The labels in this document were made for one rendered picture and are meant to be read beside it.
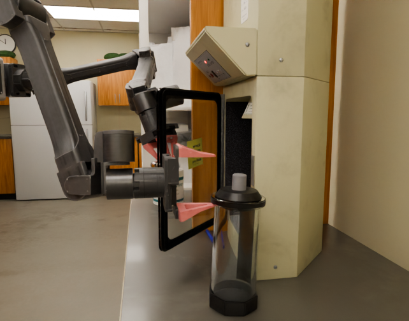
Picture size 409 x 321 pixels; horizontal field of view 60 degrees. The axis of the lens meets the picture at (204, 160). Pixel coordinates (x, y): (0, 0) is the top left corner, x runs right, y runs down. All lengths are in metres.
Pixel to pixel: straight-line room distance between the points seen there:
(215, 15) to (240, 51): 0.41
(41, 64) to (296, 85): 0.53
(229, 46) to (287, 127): 0.22
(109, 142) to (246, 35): 0.37
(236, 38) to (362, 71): 0.55
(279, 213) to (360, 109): 0.51
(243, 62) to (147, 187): 0.34
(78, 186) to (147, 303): 0.29
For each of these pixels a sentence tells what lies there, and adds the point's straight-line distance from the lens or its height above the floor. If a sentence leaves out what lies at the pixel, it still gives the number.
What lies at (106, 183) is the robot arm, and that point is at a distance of 0.65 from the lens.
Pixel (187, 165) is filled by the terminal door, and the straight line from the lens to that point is 0.94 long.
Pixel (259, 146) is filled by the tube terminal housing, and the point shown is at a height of 1.26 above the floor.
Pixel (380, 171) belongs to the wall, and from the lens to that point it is 1.15.
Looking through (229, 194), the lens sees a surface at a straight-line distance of 0.67.
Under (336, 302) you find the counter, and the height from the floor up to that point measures 0.94.
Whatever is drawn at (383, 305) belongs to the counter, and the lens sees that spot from 0.87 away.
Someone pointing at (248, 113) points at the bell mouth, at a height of 1.33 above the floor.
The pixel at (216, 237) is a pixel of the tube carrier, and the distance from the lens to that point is 0.71.
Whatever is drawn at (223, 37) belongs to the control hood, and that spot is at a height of 1.49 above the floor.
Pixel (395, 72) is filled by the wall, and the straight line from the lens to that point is 1.12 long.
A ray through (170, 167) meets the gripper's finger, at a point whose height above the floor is 1.23.
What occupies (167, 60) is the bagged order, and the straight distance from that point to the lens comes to 2.17.
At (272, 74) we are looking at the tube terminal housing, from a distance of 0.81.
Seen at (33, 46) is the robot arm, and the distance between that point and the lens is 0.79.
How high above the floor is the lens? 1.33
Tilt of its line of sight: 8 degrees down
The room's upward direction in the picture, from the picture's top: straight up
